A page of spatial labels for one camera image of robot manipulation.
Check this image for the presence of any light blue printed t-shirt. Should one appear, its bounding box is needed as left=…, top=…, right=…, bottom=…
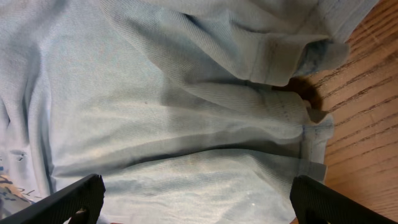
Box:
left=1, top=0, right=375, bottom=223

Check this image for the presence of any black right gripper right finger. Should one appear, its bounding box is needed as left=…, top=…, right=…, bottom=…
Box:
left=290, top=175, right=395, bottom=224

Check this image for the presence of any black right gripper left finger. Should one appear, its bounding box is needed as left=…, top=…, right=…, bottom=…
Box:
left=1, top=174, right=106, bottom=224

